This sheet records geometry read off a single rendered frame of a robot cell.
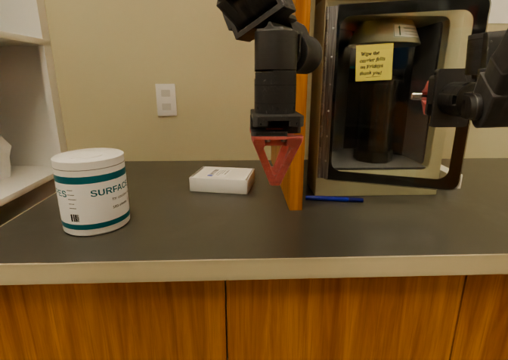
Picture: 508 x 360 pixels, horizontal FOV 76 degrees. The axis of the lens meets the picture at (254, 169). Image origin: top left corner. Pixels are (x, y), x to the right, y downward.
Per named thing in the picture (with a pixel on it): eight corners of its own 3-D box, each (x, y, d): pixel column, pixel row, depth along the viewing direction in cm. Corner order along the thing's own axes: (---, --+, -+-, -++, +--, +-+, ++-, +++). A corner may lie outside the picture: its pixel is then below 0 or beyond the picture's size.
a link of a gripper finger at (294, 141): (293, 175, 51) (295, 114, 48) (302, 190, 44) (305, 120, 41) (249, 175, 51) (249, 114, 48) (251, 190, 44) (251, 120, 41)
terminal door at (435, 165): (320, 178, 83) (330, 4, 72) (456, 190, 74) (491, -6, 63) (320, 179, 82) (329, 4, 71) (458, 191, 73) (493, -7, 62)
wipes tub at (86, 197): (81, 211, 75) (71, 147, 71) (138, 210, 76) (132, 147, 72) (48, 237, 62) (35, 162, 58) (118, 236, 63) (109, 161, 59)
